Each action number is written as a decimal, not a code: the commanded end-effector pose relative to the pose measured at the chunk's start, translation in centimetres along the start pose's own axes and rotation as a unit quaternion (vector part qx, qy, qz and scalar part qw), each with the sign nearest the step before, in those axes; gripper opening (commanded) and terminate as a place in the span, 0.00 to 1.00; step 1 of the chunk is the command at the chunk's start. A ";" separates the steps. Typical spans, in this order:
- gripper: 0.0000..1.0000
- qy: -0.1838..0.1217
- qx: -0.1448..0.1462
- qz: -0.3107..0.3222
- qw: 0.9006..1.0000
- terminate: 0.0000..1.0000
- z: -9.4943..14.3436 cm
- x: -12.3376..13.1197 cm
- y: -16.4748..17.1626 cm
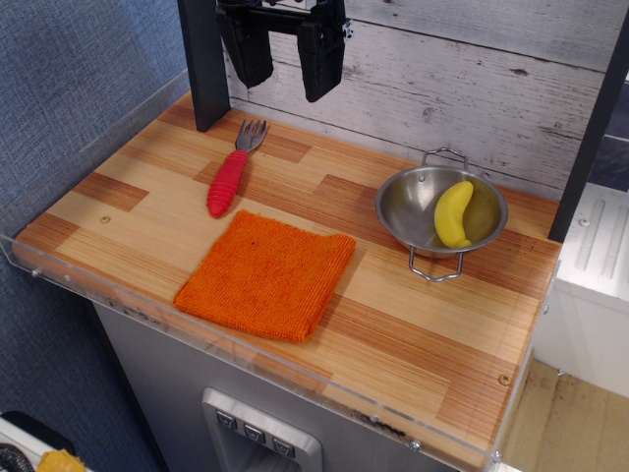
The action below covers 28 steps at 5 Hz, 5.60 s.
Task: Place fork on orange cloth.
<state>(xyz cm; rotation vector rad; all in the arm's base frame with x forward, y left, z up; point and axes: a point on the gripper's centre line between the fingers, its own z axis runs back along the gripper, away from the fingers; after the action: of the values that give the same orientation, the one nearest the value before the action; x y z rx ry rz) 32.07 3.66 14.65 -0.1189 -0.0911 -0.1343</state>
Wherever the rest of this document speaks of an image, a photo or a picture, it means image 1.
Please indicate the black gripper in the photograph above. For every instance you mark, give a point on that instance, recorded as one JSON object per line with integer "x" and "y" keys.
{"x": 321, "y": 28}

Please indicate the red handled grey fork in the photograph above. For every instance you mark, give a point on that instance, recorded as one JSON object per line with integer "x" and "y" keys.
{"x": 224, "y": 186}

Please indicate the orange knitted cloth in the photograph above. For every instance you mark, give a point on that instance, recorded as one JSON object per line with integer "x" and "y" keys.
{"x": 267, "y": 278}

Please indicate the yellow toy banana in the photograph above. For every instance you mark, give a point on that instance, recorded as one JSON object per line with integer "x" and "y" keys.
{"x": 449, "y": 215}

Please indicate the grey toy fridge cabinet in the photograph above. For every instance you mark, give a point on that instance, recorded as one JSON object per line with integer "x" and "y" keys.
{"x": 168, "y": 377}

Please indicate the yellow object bottom left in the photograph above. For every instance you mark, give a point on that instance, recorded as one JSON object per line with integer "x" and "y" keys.
{"x": 60, "y": 461}

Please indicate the steel bowl with handles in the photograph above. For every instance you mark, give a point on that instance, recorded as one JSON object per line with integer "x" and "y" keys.
{"x": 406, "y": 202}

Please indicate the black vertical post right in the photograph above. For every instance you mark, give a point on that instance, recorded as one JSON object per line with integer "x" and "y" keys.
{"x": 610, "y": 90}

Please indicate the clear acrylic guard rail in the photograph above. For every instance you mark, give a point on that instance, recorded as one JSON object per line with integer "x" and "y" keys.
{"x": 433, "y": 366}

